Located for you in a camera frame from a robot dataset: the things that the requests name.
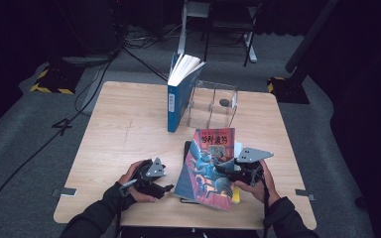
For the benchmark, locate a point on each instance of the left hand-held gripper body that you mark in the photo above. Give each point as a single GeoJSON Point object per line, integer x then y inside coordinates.
{"type": "Point", "coordinates": [145, 181]}

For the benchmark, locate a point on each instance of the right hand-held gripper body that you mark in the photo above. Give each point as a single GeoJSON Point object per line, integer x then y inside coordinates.
{"type": "Point", "coordinates": [249, 172]}

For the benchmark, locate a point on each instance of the red illustrated book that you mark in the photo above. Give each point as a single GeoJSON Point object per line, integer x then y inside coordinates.
{"type": "Point", "coordinates": [205, 165]}

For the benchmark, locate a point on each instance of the yellow and white book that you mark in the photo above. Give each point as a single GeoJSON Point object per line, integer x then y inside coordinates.
{"type": "Point", "coordinates": [236, 196]}

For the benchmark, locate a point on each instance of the clear acrylic book rack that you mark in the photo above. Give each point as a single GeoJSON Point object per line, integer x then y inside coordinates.
{"type": "Point", "coordinates": [215, 105]}

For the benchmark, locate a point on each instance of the blue book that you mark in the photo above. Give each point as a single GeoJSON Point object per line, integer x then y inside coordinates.
{"type": "Point", "coordinates": [178, 99]}

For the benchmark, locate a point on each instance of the person's left hand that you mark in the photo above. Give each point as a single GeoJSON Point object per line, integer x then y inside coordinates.
{"type": "Point", "coordinates": [127, 177]}

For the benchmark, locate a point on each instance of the person's right hand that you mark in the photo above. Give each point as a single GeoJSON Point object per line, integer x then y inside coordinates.
{"type": "Point", "coordinates": [268, 190]}

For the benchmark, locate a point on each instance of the black round pad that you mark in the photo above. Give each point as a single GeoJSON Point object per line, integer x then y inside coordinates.
{"type": "Point", "coordinates": [224, 102]}

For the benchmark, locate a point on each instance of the yellow black striped stand base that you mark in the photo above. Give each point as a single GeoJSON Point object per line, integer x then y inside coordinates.
{"type": "Point", "coordinates": [56, 79]}
{"type": "Point", "coordinates": [287, 91]}

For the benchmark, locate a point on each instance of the grey flat stand base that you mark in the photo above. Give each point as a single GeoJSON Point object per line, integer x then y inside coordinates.
{"type": "Point", "coordinates": [86, 60]}

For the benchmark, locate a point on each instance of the black slanted pole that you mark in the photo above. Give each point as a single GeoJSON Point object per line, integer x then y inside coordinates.
{"type": "Point", "coordinates": [306, 43]}

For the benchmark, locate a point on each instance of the metal table bracket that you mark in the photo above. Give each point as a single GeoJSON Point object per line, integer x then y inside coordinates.
{"type": "Point", "coordinates": [306, 194]}
{"type": "Point", "coordinates": [66, 192]}

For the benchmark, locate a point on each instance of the white desk frame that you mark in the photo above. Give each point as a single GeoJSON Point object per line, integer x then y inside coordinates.
{"type": "Point", "coordinates": [182, 39]}

